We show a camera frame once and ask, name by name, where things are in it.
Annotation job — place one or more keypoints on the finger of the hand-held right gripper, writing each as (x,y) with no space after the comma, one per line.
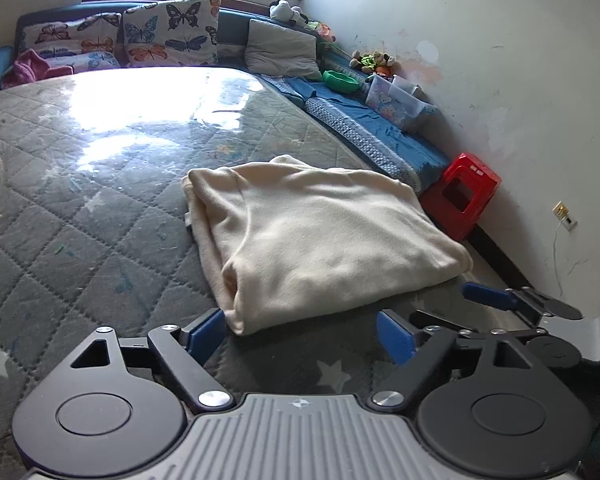
(487,295)
(445,322)

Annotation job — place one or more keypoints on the clear plastic storage box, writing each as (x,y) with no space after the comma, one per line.
(397,105)

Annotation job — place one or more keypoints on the magenta cloth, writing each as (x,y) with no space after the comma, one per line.
(32,67)

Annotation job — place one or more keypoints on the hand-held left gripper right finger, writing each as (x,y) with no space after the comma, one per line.
(395,337)

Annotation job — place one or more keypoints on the butterfly print cushion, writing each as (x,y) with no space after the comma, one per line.
(170,30)
(65,35)

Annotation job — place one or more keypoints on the grey pillow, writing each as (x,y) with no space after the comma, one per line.
(282,50)

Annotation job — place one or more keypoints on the white wall socket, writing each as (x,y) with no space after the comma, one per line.
(564,215)

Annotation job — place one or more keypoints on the cream knit garment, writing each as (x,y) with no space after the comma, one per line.
(320,235)

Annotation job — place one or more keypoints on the brown green plush toy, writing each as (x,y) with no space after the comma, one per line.
(372,62)

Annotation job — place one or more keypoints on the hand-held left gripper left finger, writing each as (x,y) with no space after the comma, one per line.
(205,332)

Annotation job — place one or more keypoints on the green bowl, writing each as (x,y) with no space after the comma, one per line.
(342,82)

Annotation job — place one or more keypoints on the grey star quilted table cover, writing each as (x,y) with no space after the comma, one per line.
(105,240)

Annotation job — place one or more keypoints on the blue sofa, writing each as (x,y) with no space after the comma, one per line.
(360,130)

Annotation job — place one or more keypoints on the red plastic stool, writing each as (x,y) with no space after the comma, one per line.
(467,180)

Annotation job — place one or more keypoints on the white plush toy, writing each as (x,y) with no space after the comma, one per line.
(282,10)

